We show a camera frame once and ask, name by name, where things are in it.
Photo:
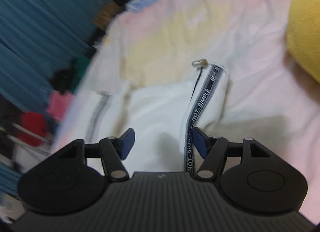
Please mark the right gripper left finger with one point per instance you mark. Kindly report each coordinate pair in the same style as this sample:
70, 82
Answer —
113, 151

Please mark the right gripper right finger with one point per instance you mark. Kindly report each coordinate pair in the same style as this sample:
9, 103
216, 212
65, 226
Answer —
212, 150

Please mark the white zip hoodie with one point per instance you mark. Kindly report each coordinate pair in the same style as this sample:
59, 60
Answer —
163, 118

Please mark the pink garment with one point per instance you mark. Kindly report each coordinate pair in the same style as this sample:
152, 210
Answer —
58, 104

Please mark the red garment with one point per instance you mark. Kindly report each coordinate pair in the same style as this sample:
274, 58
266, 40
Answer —
37, 129

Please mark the black garment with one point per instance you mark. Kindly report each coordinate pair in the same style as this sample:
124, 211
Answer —
62, 80

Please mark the green garment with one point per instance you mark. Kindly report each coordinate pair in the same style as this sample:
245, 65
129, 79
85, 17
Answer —
80, 64

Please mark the brown paper bag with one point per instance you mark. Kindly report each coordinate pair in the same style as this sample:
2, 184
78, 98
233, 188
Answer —
107, 14

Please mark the pastel rainbow duvet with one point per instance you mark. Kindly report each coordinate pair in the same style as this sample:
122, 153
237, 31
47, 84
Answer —
269, 96

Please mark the blue curtain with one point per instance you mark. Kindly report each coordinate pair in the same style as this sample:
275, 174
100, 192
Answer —
38, 38

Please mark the yellow plush toy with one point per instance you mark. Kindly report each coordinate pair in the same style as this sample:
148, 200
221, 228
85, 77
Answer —
303, 35

